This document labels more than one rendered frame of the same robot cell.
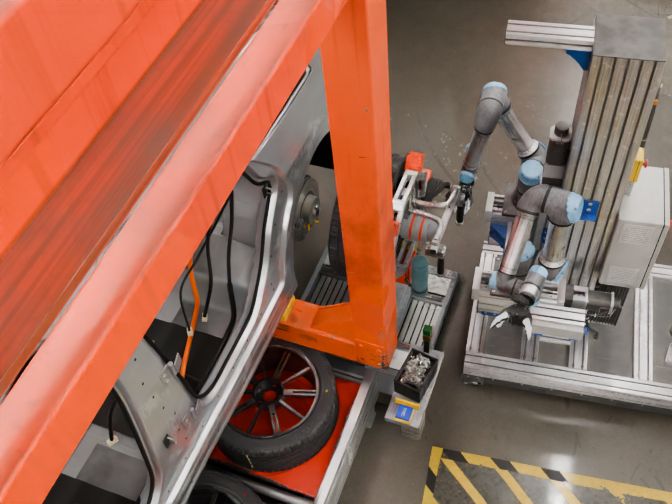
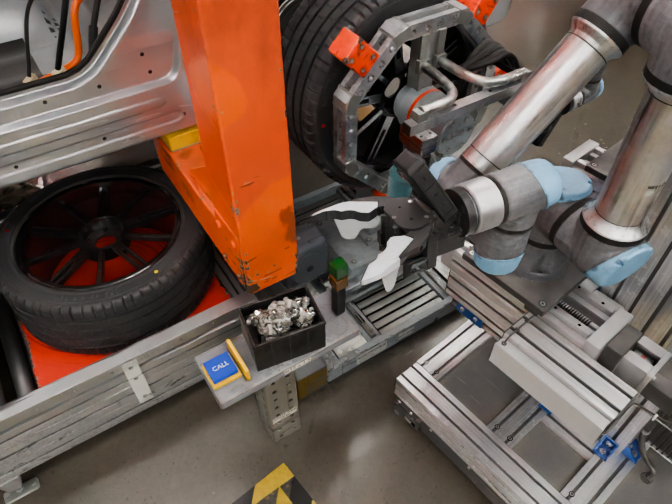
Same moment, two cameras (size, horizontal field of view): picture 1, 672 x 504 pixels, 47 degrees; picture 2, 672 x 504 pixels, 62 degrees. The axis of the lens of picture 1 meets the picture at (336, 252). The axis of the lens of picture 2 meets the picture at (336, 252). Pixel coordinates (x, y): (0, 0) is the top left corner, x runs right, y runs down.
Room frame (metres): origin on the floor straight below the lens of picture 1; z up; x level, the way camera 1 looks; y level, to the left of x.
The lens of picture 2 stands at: (1.10, -0.87, 1.75)
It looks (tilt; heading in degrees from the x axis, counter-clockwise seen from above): 47 degrees down; 30
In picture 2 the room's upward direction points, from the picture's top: straight up
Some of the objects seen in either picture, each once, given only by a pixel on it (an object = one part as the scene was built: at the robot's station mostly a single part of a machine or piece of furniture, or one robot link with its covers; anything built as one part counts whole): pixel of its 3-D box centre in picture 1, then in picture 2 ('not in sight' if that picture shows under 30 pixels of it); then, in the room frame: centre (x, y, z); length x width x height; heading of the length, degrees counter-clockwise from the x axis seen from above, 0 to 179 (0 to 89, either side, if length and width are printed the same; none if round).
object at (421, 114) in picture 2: (423, 220); (423, 76); (2.31, -0.42, 1.03); 0.19 x 0.18 x 0.11; 63
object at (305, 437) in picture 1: (271, 400); (110, 252); (1.82, 0.41, 0.39); 0.66 x 0.66 x 0.24
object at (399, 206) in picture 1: (405, 224); (416, 105); (2.45, -0.36, 0.85); 0.54 x 0.07 x 0.54; 153
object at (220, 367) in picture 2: (404, 413); (221, 368); (1.63, -0.22, 0.47); 0.07 x 0.07 x 0.02; 63
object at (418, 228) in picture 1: (418, 227); (432, 117); (2.42, -0.42, 0.85); 0.21 x 0.14 x 0.14; 63
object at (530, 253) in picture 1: (521, 256); (555, 203); (2.06, -0.83, 0.98); 0.13 x 0.12 x 0.14; 56
